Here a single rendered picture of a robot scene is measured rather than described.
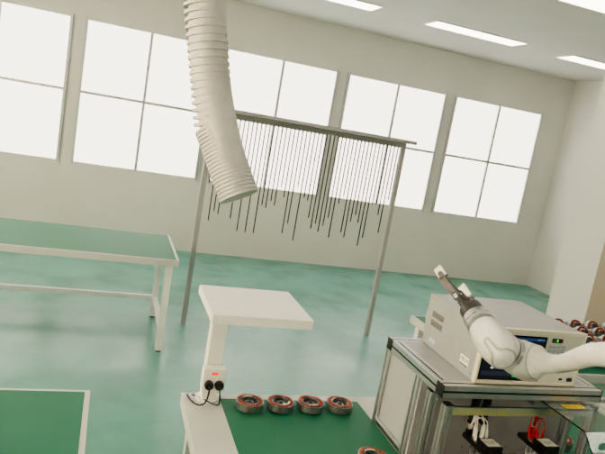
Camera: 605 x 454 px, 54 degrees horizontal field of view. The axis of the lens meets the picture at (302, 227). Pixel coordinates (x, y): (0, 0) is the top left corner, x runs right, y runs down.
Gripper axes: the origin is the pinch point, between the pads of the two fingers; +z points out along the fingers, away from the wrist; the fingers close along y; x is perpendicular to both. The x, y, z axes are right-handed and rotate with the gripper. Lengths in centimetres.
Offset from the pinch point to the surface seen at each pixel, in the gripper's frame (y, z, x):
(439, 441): -21, -33, 40
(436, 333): -23.5, 8.2, 22.7
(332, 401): -20, 15, 76
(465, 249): -493, 564, 77
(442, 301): -17.7, 13.0, 12.0
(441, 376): -14.4, -17.4, 25.4
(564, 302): -349, 250, 6
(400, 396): -23, -4, 48
